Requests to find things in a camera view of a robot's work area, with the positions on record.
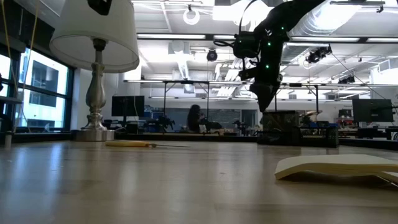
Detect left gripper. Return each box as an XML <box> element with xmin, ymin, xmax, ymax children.
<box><xmin>86</xmin><ymin>0</ymin><xmax>113</xmax><ymax>17</ymax></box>

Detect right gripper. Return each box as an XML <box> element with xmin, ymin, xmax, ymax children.
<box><xmin>238</xmin><ymin>29</ymin><xmax>287</xmax><ymax>113</ymax></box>

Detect yellow handled scissors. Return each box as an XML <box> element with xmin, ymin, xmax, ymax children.
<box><xmin>104</xmin><ymin>140</ymin><xmax>192</xmax><ymax>149</ymax></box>

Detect black mesh desk organizer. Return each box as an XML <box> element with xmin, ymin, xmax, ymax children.
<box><xmin>257</xmin><ymin>110</ymin><xmax>340</xmax><ymax>149</ymax></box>

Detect white shade silver table lamp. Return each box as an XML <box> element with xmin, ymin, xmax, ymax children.
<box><xmin>49</xmin><ymin>0</ymin><xmax>141</xmax><ymax>142</ymax></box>

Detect person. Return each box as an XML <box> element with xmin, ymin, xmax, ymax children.
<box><xmin>186</xmin><ymin>103</ymin><xmax>206</xmax><ymax>134</ymax></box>

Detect yellow sticky note pad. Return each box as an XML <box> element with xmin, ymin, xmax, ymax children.
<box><xmin>274</xmin><ymin>154</ymin><xmax>398</xmax><ymax>189</ymax></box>

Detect black computer monitor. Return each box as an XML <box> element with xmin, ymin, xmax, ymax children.
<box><xmin>351</xmin><ymin>98</ymin><xmax>394</xmax><ymax>123</ymax></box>
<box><xmin>111</xmin><ymin>95</ymin><xmax>146</xmax><ymax>118</ymax></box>

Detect large glass window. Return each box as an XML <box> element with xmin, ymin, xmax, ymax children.
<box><xmin>0</xmin><ymin>46</ymin><xmax>75</xmax><ymax>132</ymax></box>

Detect black background station frame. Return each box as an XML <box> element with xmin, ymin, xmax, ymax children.
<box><xmin>162</xmin><ymin>80</ymin><xmax>210</xmax><ymax>133</ymax></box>
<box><xmin>273</xmin><ymin>82</ymin><xmax>320</xmax><ymax>114</ymax></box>

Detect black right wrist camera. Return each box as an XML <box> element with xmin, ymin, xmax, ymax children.
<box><xmin>232</xmin><ymin>30</ymin><xmax>261</xmax><ymax>60</ymax></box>

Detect black ceiling mounted camera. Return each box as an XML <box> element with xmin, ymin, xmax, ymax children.
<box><xmin>305</xmin><ymin>45</ymin><xmax>333</xmax><ymax>65</ymax></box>

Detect black aluminium table frame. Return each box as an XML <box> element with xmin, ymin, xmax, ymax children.
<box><xmin>0</xmin><ymin>131</ymin><xmax>398</xmax><ymax>152</ymax></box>

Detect white ceiling ring light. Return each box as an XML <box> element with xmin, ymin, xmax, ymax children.
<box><xmin>182</xmin><ymin>7</ymin><xmax>201</xmax><ymax>26</ymax></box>

